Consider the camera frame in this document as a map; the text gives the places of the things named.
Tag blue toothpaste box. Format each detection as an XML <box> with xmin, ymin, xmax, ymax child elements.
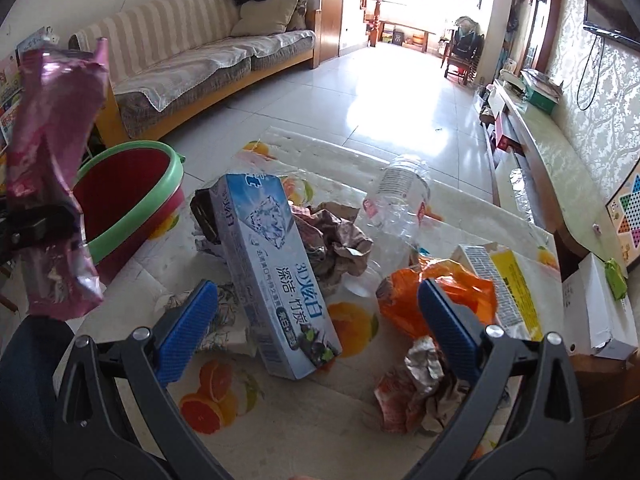
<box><xmin>209</xmin><ymin>172</ymin><xmax>344</xmax><ymax>381</ymax></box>

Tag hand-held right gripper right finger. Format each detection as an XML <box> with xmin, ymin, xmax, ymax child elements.
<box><xmin>417</xmin><ymin>277</ymin><xmax>584</xmax><ymax>461</ymax></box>

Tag dark brown wrapper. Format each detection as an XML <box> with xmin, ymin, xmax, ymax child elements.
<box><xmin>190</xmin><ymin>187</ymin><xmax>223</xmax><ymax>246</ymax></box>

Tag beige pillow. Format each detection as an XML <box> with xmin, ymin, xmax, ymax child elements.
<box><xmin>230</xmin><ymin>0</ymin><xmax>301</xmax><ymax>38</ymax></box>

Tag yellow and white carton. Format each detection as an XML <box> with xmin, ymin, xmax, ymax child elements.
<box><xmin>450</xmin><ymin>242</ymin><xmax>543</xmax><ymax>343</ymax></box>

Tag pink plastic wrapper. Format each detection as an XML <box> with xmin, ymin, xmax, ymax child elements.
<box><xmin>6</xmin><ymin>37</ymin><xmax>110</xmax><ymax>320</ymax></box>

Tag star checkers board game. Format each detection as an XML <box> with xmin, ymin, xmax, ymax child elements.
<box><xmin>604</xmin><ymin>172</ymin><xmax>640</xmax><ymax>268</ymax></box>

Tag red box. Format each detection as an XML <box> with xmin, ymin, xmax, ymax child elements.
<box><xmin>492</xmin><ymin>120</ymin><xmax>521</xmax><ymax>153</ymax></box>

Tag orange fruit print tablecloth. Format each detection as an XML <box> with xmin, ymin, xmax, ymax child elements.
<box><xmin>75</xmin><ymin>127</ymin><xmax>561</xmax><ymax>480</ymax></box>

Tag green box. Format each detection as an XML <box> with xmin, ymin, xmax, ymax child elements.
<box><xmin>520</xmin><ymin>69</ymin><xmax>563</xmax><ymax>113</ymax></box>

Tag red foil wrapper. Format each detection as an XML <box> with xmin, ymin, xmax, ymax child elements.
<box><xmin>374</xmin><ymin>335</ymin><xmax>481</xmax><ymax>436</ymax></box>

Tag red bin with green rim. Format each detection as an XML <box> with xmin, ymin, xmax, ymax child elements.
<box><xmin>70</xmin><ymin>140</ymin><xmax>187</xmax><ymax>286</ymax></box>

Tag white cardboard box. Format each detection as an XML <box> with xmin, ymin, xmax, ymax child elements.
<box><xmin>561</xmin><ymin>252</ymin><xmax>640</xmax><ymax>361</ymax></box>

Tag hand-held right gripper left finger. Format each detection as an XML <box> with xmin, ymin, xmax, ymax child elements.
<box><xmin>52</xmin><ymin>280</ymin><xmax>219</xmax><ymax>461</ymax></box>

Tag clear plastic bottle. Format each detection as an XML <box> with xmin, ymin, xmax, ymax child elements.
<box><xmin>362</xmin><ymin>154</ymin><xmax>432</xmax><ymax>246</ymax></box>

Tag striped sofa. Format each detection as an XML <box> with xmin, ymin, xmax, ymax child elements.
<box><xmin>67</xmin><ymin>0</ymin><xmax>321</xmax><ymax>141</ymax></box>

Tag wall television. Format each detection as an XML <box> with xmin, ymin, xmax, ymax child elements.
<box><xmin>582</xmin><ymin>0</ymin><xmax>640</xmax><ymax>51</ymax></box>

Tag long wooden television cabinet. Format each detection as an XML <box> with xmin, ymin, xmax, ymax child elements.
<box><xmin>480</xmin><ymin>77</ymin><xmax>626</xmax><ymax>281</ymax></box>

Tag brown paper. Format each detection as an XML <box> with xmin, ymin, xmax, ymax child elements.
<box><xmin>290</xmin><ymin>201</ymin><xmax>375</xmax><ymax>296</ymax></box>

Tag floral wrapper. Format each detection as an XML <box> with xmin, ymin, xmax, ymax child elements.
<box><xmin>160</xmin><ymin>280</ymin><xmax>258</xmax><ymax>356</ymax></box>

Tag green packet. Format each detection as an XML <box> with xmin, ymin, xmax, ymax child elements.
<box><xmin>602</xmin><ymin>258</ymin><xmax>628</xmax><ymax>301</ymax></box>

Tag dark blue cloth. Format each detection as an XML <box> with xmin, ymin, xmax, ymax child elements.
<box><xmin>0</xmin><ymin>312</ymin><xmax>76</xmax><ymax>480</ymax></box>

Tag wooden chair with bags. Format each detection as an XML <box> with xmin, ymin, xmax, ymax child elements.
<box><xmin>440</xmin><ymin>15</ymin><xmax>486</xmax><ymax>86</ymax></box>

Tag black television cable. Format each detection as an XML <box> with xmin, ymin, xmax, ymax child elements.
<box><xmin>576</xmin><ymin>35</ymin><xmax>603</xmax><ymax>111</ymax></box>

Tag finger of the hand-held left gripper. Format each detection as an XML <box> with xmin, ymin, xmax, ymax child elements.
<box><xmin>0</xmin><ymin>201</ymin><xmax>88</xmax><ymax>266</ymax></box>

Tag orange plastic bag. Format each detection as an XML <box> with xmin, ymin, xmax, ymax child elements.
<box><xmin>376</xmin><ymin>255</ymin><xmax>498</xmax><ymax>341</ymax></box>

